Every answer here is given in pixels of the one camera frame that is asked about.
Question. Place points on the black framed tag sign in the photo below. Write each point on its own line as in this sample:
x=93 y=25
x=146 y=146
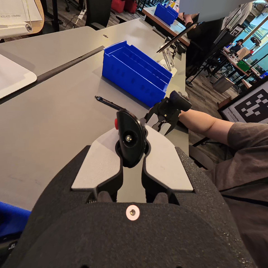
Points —
x=251 y=104

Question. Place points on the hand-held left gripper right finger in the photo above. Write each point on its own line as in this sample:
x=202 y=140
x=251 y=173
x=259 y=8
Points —
x=167 y=165

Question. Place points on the grey trash can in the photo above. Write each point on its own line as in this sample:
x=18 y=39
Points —
x=223 y=83

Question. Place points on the red plastic bin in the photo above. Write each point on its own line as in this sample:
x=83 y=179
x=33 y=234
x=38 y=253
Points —
x=130 y=5
x=118 y=5

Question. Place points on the white stand base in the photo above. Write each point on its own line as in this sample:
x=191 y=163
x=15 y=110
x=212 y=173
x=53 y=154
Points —
x=12 y=75

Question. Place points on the green plastic bin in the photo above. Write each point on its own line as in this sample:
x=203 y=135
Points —
x=244 y=66

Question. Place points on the black office chair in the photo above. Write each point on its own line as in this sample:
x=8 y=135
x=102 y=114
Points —
x=98 y=12

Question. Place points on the black remote control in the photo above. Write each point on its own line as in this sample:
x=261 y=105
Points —
x=130 y=140

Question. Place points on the black battery cover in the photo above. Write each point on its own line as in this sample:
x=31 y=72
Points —
x=108 y=103

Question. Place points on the blue plastic bin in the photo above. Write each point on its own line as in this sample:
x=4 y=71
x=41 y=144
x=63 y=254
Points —
x=134 y=79
x=165 y=13
x=12 y=219

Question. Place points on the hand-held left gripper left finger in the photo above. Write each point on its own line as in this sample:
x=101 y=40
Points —
x=98 y=163

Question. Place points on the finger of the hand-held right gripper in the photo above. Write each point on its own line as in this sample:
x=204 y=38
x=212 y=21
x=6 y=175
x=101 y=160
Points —
x=151 y=114
x=172 y=123

